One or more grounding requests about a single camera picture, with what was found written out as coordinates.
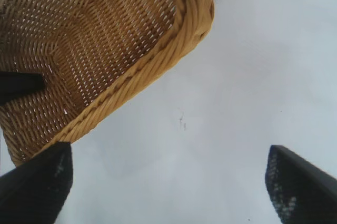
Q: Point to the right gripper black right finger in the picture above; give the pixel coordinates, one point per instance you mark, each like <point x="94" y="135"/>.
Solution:
<point x="302" y="195"/>

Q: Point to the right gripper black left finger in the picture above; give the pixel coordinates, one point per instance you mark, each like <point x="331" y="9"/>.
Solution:
<point x="31" y="192"/>

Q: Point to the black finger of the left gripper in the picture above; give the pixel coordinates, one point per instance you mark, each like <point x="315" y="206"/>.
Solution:
<point x="18" y="85"/>

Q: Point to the tan woven wicker basket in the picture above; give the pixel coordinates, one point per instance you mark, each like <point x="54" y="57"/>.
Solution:
<point x="105" y="37"/>

